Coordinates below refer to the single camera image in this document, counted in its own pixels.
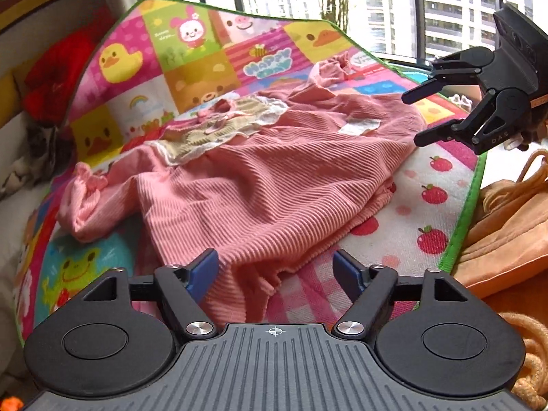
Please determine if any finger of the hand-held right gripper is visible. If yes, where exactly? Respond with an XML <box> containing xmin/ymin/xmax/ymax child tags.
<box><xmin>414</xmin><ymin>90</ymin><xmax>499</xmax><ymax>148</ymax></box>
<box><xmin>402</xmin><ymin>47</ymin><xmax>497</xmax><ymax>104</ymax></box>

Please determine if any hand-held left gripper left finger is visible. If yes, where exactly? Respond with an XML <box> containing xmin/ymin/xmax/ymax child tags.
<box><xmin>83</xmin><ymin>248</ymin><xmax>219</xmax><ymax>340</ymax></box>

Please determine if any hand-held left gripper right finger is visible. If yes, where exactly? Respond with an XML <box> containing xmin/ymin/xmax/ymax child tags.
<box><xmin>333</xmin><ymin>249</ymin><xmax>468</xmax><ymax>338</ymax></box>

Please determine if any pink ribbed dress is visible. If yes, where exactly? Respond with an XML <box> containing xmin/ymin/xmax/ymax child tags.
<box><xmin>58</xmin><ymin>51</ymin><xmax>426</xmax><ymax>322</ymax></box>

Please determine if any orange cloth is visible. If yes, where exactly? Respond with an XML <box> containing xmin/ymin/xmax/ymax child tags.
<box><xmin>451</xmin><ymin>177</ymin><xmax>548</xmax><ymax>322</ymax></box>

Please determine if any white sofa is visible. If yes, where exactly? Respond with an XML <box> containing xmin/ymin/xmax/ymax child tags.
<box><xmin>0</xmin><ymin>107</ymin><xmax>65</xmax><ymax>390</ymax></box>

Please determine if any colourful printed play mat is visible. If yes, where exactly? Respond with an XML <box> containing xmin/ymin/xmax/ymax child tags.
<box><xmin>17</xmin><ymin>0</ymin><xmax>489</xmax><ymax>347</ymax></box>

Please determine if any grey plush toy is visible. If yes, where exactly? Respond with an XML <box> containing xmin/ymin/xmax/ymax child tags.
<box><xmin>0</xmin><ymin>122</ymin><xmax>75</xmax><ymax>200</ymax></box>

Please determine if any red cushion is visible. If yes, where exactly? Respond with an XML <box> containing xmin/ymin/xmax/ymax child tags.
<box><xmin>23</xmin><ymin>9</ymin><xmax>116</xmax><ymax>127</ymax></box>

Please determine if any yellow cushion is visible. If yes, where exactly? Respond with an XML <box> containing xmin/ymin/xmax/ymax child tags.
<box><xmin>0</xmin><ymin>71</ymin><xmax>27</xmax><ymax>127</ymax></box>

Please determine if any black window frame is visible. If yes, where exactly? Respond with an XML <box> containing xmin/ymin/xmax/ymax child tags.
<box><xmin>171</xmin><ymin>0</ymin><xmax>548</xmax><ymax>71</ymax></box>

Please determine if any orange drawstring cord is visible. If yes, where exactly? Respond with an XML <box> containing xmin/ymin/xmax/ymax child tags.
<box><xmin>482</xmin><ymin>150</ymin><xmax>548</xmax><ymax>221</ymax></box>

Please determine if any orange braided rope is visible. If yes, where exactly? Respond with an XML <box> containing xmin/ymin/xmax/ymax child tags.
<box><xmin>507</xmin><ymin>312</ymin><xmax>548</xmax><ymax>400</ymax></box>

